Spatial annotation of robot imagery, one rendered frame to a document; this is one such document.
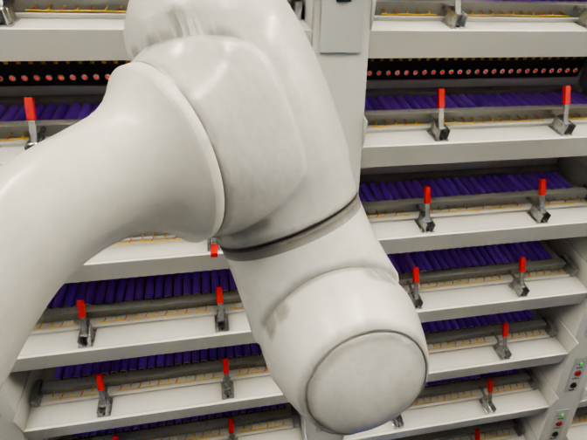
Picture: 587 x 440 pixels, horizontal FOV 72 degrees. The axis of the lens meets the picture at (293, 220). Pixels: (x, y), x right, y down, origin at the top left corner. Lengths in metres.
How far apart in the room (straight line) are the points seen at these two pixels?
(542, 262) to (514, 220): 0.22
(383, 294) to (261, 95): 0.12
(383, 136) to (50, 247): 0.68
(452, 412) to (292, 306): 1.09
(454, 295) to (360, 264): 0.80
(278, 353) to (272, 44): 0.17
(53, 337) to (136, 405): 0.24
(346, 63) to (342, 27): 0.05
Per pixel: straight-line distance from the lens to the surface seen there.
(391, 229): 0.87
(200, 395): 1.03
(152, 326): 0.92
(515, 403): 1.40
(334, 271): 0.24
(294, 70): 0.23
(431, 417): 1.28
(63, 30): 0.72
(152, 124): 0.20
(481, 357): 1.20
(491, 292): 1.09
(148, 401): 1.05
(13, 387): 1.06
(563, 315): 1.31
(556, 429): 1.54
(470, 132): 0.88
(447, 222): 0.93
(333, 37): 0.71
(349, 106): 0.73
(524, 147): 0.93
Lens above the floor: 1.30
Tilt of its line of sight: 24 degrees down
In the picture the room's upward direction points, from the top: straight up
